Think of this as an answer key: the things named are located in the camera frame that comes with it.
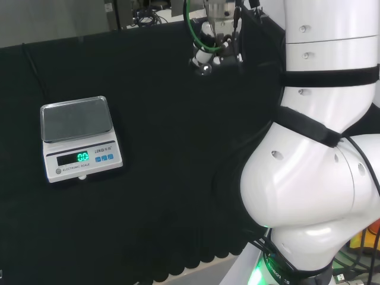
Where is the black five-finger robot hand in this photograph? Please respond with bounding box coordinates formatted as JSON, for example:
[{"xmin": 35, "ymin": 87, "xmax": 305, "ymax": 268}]
[{"xmin": 189, "ymin": 18, "xmax": 245, "ymax": 76}]

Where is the white electronic balance steel pan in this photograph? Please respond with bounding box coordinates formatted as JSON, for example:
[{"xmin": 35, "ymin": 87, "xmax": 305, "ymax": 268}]
[{"xmin": 39, "ymin": 95, "xmax": 124, "ymax": 184}]

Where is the black bench cloth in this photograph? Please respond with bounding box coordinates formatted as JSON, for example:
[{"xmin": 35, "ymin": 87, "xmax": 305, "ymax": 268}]
[{"xmin": 0, "ymin": 13, "xmax": 287, "ymax": 285}]

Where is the grey equipment cabinet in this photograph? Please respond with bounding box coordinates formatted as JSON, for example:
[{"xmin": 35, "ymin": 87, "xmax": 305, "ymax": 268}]
[{"xmin": 103, "ymin": 0, "xmax": 135, "ymax": 31}]

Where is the yellow stop button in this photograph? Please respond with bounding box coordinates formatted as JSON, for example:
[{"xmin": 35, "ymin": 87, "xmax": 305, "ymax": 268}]
[{"xmin": 349, "ymin": 218, "xmax": 380, "ymax": 251}]

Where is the green cable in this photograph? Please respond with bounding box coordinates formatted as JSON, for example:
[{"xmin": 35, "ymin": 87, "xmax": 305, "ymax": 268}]
[{"xmin": 182, "ymin": 0, "xmax": 224, "ymax": 52}]

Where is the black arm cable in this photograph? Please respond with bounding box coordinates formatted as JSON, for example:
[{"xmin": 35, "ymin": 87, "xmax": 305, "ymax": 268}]
[{"xmin": 340, "ymin": 135, "xmax": 380, "ymax": 198}]

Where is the black balance power cable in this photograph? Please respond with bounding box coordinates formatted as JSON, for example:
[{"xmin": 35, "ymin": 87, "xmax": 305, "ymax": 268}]
[{"xmin": 21, "ymin": 42, "xmax": 51, "ymax": 102}]

